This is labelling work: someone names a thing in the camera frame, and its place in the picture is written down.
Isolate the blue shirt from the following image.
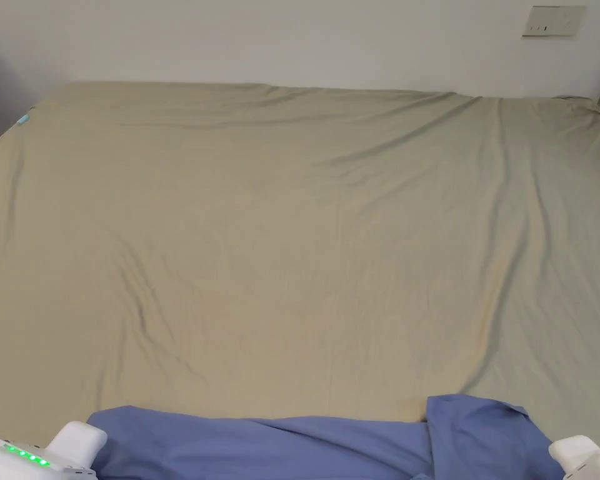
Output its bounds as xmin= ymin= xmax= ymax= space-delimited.
xmin=86 ymin=393 xmax=566 ymax=480

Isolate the white wall switch panel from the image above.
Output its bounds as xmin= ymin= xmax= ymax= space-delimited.
xmin=522 ymin=5 xmax=588 ymax=39

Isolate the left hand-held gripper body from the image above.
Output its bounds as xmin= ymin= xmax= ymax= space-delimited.
xmin=0 ymin=420 xmax=109 ymax=480

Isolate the bed with beige sheet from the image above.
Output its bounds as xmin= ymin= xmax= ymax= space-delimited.
xmin=0 ymin=81 xmax=600 ymax=448

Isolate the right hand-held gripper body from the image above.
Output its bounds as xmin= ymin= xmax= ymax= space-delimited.
xmin=548 ymin=434 xmax=600 ymax=480

